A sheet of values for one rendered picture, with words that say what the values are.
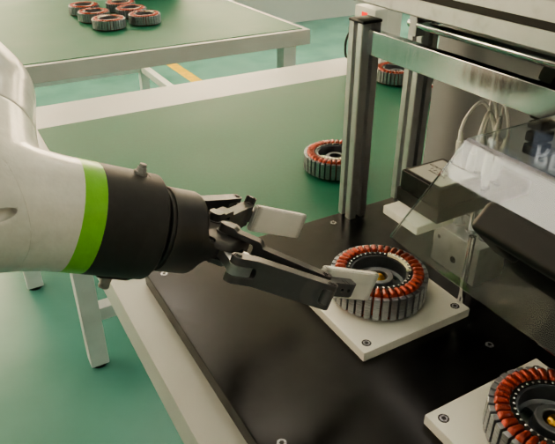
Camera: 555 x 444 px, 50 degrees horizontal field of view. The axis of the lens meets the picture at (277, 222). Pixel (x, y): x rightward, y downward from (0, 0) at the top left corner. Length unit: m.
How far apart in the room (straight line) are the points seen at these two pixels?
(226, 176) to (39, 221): 0.64
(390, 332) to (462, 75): 0.28
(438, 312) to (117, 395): 1.17
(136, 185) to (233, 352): 0.24
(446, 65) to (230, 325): 0.37
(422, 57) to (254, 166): 0.47
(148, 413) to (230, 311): 0.98
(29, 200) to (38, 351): 1.49
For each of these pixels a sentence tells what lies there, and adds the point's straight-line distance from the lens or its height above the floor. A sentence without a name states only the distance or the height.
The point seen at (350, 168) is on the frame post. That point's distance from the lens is 0.85.
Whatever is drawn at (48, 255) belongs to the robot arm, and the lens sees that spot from 0.47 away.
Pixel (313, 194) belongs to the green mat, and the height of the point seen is 0.75.
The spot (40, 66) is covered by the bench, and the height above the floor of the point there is 0.74.
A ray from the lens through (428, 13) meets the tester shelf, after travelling 0.71.
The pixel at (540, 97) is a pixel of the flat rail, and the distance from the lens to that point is 0.61.
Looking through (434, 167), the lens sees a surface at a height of 0.92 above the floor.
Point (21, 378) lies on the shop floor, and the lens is 1.85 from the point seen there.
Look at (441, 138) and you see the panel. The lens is 0.94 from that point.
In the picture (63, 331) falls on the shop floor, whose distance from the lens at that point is 1.96.
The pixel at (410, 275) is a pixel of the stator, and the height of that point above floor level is 0.82.
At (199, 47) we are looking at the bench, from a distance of 1.96.
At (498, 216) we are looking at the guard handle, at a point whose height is 1.06.
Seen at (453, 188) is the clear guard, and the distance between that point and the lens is 0.39.
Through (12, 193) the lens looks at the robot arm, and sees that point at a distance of 0.44.
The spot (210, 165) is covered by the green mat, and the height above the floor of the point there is 0.75.
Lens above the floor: 1.21
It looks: 30 degrees down
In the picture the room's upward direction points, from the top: straight up
